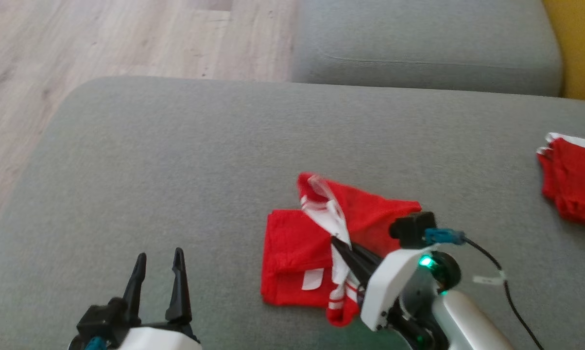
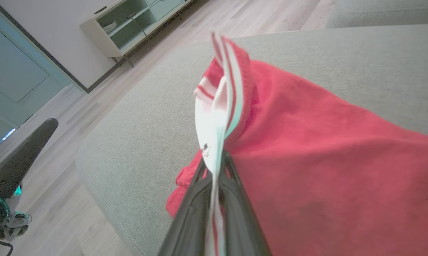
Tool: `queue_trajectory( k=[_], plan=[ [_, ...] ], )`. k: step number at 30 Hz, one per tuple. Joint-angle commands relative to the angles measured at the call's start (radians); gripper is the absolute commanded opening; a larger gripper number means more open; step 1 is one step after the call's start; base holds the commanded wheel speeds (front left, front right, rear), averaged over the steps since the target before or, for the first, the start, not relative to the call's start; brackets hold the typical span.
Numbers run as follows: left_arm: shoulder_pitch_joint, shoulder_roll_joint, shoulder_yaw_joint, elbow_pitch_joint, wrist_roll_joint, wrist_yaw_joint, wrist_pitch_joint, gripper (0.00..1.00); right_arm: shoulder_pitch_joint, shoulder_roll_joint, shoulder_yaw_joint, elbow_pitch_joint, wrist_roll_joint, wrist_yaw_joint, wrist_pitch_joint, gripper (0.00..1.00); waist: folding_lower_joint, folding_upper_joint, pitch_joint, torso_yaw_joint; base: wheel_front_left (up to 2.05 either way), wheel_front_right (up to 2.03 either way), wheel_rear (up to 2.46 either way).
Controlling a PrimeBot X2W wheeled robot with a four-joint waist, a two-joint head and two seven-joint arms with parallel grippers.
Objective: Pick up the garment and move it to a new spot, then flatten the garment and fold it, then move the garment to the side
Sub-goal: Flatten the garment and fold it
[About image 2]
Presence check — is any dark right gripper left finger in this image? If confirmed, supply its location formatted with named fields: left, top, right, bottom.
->
left=157, top=158, right=215, bottom=256

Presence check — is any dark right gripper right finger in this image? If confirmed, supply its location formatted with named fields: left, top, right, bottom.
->
left=219, top=151, right=272, bottom=256

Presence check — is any red basketball jersey with lettering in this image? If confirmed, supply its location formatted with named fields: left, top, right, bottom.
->
left=166, top=31, right=428, bottom=256

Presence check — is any pale teal door panel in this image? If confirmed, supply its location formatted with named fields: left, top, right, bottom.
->
left=0, top=0, right=73, bottom=155

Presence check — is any large grey sofa seat cushion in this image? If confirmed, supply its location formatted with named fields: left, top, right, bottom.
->
left=75, top=23, right=428, bottom=256

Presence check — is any white sideboard with open shelves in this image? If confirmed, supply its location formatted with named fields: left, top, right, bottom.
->
left=80, top=0, right=197, bottom=68

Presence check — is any small grey sofa cushion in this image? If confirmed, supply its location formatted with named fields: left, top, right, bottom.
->
left=326, top=0, right=428, bottom=29

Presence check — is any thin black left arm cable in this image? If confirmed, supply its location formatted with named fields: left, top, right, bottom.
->
left=0, top=240, right=14, bottom=256

